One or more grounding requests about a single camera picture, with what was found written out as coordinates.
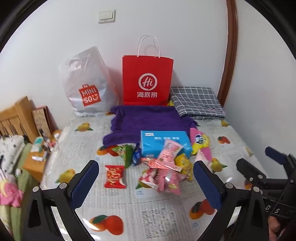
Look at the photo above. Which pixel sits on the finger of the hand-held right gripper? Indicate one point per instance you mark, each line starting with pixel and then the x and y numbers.
pixel 276 155
pixel 248 171

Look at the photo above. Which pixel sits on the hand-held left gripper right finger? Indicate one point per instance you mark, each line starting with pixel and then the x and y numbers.
pixel 208 185

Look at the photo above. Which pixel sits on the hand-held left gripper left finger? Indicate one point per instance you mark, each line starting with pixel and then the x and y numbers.
pixel 85 183

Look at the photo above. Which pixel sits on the red snack packet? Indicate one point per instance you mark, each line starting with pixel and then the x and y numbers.
pixel 115 176

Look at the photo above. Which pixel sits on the yellow pink snack packet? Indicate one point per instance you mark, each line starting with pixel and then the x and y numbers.
pixel 201 142

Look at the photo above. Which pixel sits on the large pink snack packet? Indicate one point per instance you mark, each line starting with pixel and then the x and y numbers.
pixel 161 183

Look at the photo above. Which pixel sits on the pink peach candy packet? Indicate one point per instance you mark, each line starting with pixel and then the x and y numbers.
pixel 170 150

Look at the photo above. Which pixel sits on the small blue snack packet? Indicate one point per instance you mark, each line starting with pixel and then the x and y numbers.
pixel 137 155

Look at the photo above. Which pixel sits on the person's right hand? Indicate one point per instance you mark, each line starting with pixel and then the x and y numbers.
pixel 275 227

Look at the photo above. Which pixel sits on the yellow green snack packet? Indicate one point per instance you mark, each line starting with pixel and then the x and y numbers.
pixel 183 164

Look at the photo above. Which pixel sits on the wooden nightstand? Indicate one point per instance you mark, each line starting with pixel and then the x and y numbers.
pixel 34 168

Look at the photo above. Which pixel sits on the clutter of small bottles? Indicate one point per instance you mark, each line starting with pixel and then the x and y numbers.
pixel 46 146

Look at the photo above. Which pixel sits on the fruit printed table cover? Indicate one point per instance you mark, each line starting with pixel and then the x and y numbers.
pixel 138 208

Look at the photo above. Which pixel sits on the green blanket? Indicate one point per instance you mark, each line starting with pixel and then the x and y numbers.
pixel 25 157

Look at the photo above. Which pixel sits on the blue tissue box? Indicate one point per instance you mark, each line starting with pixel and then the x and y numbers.
pixel 157 139

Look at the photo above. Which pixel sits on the brown patterned box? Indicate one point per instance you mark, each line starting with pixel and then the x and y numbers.
pixel 42 120

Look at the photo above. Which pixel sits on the pink flower cushion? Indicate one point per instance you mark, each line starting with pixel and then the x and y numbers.
pixel 9 192

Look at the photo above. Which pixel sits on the white dotted pillow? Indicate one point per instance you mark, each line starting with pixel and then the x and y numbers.
pixel 10 150

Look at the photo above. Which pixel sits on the grey plaid folded cloth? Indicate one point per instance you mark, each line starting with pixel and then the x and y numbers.
pixel 196 102

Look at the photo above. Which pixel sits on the yellow wrapper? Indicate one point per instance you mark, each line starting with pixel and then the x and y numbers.
pixel 171 103

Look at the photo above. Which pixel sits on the purple towel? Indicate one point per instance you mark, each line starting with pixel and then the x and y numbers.
pixel 148 118

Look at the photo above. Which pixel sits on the wooden headboard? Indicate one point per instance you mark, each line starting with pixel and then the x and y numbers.
pixel 16 118

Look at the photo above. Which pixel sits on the grey plastic shopping bag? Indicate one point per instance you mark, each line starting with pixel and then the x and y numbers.
pixel 87 78

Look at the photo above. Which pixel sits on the red paper bag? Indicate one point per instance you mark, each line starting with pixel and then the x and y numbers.
pixel 148 69

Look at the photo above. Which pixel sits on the brown wooden door frame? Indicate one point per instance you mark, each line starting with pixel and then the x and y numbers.
pixel 230 46

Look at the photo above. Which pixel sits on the white light switch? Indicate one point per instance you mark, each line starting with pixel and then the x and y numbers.
pixel 106 16

